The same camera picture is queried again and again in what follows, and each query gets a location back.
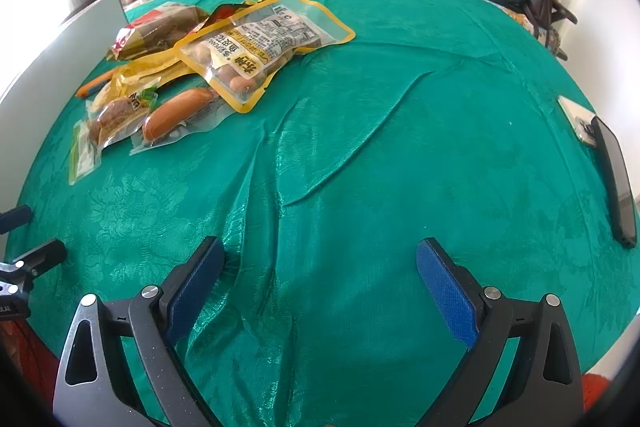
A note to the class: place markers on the green blanket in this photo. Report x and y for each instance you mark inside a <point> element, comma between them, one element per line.
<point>400,147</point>

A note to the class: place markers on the large yellow-edged sausage pouch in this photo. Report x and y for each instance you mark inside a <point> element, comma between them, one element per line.
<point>265,42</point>

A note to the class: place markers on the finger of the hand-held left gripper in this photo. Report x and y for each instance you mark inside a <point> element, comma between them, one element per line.
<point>12,219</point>
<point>42,254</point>

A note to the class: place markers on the brown snack packet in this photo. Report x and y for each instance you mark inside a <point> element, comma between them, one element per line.
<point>155,32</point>

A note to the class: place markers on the white phone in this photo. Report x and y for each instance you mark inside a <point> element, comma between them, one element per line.
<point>575,117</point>

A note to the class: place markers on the dark chair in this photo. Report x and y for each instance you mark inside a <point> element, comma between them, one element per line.
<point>562,19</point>

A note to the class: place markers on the red and black snack packet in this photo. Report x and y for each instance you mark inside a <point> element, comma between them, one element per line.
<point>227,9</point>

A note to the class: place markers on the orange pen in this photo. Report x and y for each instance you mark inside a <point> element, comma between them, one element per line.
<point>92,85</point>

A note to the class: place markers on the clear packet with sausage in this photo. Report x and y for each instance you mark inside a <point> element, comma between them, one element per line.
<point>172,117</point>

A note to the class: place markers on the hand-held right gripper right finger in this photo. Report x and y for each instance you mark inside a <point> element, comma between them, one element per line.
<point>445,292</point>

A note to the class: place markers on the red rug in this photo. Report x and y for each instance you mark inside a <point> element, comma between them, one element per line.
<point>595,389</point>

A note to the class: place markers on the black phone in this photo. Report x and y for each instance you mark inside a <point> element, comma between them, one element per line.
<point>617,187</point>

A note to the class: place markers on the white board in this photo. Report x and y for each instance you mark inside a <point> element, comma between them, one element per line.
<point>60,52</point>

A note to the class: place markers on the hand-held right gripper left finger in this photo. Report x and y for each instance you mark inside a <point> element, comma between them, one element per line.
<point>197,284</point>

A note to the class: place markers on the clear packet with brown meat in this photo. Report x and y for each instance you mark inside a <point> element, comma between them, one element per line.
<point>117,119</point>

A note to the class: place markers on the yellow snack packet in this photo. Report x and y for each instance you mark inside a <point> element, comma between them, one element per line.
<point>120,89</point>
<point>145,68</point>

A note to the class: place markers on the green-edged clear snack packet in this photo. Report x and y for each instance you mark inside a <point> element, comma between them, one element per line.
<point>82,157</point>

